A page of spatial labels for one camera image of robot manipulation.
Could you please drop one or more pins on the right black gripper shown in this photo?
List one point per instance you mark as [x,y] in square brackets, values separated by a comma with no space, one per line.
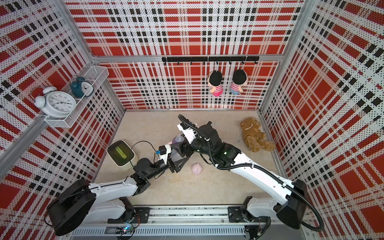
[183,147]

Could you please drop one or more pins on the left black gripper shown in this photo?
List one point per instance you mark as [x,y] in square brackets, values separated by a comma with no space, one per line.
[173,166]

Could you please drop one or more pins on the pink pig cap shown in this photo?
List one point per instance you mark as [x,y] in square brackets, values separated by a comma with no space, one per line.
[197,169]

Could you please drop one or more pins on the clear baby bottle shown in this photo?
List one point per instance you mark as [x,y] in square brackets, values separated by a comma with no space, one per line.
[176,157]

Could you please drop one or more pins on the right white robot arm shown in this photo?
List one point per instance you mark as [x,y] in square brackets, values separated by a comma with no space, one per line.
[288,200]

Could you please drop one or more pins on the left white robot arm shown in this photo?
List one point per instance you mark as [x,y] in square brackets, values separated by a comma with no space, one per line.
[83,202]

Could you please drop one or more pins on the white green sterilizer box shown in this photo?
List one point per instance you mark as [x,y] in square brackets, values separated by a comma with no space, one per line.
[122,155]

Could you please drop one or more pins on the brown teddy bear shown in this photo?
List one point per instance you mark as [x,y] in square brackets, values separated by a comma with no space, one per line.
[254,138]

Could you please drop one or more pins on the doll with pink pants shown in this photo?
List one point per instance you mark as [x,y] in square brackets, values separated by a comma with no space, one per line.
[215,83]

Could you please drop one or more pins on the green circuit board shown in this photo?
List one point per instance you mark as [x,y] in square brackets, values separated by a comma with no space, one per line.
[122,230]

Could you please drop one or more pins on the doll with blue pants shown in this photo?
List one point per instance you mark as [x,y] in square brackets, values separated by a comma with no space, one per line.
[240,79]

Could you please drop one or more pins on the teal alarm clock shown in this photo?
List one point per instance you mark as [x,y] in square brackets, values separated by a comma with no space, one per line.
[81,88]

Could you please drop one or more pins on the large white alarm clock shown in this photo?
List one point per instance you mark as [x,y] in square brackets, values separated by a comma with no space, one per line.
[55,103]

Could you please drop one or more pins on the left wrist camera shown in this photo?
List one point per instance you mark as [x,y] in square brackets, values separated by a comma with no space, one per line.
[163,153]

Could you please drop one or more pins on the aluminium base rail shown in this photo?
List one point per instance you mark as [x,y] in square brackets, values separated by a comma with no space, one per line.
[199,222]

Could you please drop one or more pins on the black hook rail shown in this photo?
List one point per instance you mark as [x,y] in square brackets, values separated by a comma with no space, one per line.
[210,59]

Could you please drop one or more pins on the white wire shelf basket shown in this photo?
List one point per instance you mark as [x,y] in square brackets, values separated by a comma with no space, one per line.
[96,75]

